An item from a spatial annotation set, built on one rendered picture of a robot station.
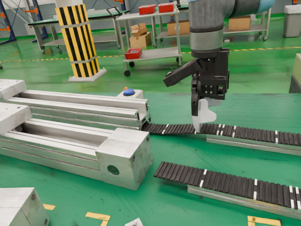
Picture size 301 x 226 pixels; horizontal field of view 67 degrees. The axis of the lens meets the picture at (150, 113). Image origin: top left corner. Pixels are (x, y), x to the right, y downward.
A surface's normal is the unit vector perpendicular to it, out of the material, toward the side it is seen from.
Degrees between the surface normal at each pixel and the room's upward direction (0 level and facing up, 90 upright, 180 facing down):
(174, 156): 0
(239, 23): 89
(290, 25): 94
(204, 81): 90
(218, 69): 90
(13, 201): 0
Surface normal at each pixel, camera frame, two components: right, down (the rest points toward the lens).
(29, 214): 0.99, -0.07
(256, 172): -0.12, -0.88
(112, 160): -0.40, 0.48
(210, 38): 0.08, 0.46
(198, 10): -0.61, 0.44
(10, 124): 0.91, 0.10
